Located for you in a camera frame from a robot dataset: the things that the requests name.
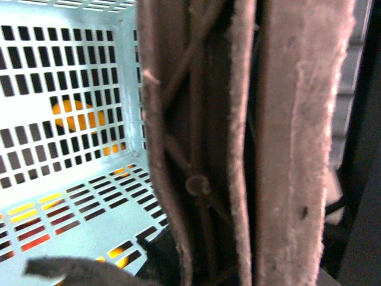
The dark padded left gripper finger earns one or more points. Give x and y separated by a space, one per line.
162 266

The light blue plastic basket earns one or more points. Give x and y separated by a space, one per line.
74 171

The brown basket handle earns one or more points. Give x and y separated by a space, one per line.
238 100

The yellow fruit under basket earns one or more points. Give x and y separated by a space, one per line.
32 208

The orange mango behind basket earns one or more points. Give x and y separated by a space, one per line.
77 116

